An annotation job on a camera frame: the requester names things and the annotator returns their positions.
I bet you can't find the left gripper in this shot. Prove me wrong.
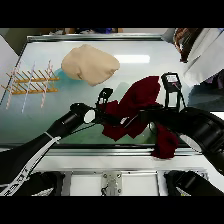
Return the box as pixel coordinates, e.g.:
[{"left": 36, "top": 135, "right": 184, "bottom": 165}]
[{"left": 93, "top": 107, "right": 130, "bottom": 128}]

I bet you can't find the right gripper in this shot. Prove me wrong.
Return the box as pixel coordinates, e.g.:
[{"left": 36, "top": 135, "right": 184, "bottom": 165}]
[{"left": 137, "top": 105, "right": 167, "bottom": 127}]

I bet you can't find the dark red long-sleeved shirt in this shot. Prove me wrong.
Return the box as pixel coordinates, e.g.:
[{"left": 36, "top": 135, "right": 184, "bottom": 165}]
[{"left": 99, "top": 75, "right": 181, "bottom": 160}]

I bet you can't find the heap of clothes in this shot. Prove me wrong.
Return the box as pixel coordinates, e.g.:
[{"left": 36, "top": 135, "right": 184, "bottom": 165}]
[{"left": 162, "top": 28, "right": 224, "bottom": 88}]

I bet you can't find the beige garment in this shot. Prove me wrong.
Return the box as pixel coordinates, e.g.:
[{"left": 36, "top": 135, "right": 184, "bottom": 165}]
[{"left": 60, "top": 43, "right": 121, "bottom": 87}]

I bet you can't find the wooden hanger rack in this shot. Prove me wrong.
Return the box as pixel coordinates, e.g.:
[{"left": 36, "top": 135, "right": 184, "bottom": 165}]
[{"left": 0, "top": 68, "right": 61, "bottom": 96}]

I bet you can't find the silver frame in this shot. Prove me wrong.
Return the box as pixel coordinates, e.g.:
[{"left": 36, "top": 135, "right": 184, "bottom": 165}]
[{"left": 0, "top": 33, "right": 224, "bottom": 197}]

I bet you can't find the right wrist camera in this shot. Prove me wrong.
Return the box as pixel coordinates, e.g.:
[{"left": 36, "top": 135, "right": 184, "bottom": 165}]
[{"left": 160, "top": 72, "right": 186, "bottom": 110}]

